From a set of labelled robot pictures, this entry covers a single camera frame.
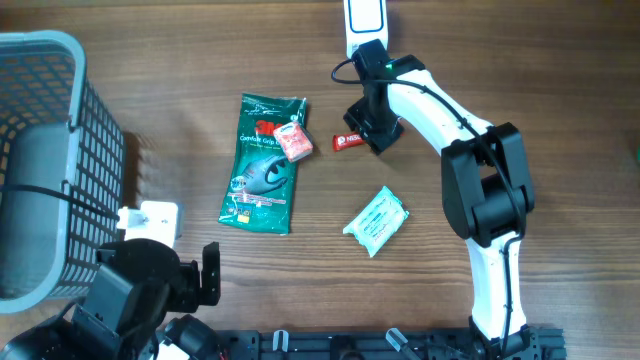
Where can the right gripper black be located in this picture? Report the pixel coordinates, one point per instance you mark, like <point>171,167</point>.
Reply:
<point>378,138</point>

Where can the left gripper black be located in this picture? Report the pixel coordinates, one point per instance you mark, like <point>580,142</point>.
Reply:
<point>190,295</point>

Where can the red Nescafe stick sachet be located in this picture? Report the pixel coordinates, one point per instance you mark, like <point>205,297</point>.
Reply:
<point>344,141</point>

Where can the pink tissue packet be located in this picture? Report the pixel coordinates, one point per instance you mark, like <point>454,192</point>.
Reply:
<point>294,141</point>

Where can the green 3M gloves packet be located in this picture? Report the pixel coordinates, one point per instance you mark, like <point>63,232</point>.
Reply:
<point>260,192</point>

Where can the white wet wipes pack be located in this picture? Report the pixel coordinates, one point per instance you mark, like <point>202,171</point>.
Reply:
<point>378,221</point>

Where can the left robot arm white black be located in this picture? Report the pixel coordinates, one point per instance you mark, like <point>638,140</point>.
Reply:
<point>138,282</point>

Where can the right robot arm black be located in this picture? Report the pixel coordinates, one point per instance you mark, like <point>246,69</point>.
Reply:
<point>487,189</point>

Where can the white barcode scanner box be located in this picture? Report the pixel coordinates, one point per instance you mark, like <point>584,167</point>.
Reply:
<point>365,21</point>

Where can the grey plastic lattice basket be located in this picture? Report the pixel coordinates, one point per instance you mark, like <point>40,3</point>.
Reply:
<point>62,170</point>

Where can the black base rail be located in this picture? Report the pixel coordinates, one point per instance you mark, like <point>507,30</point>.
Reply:
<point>451,343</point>

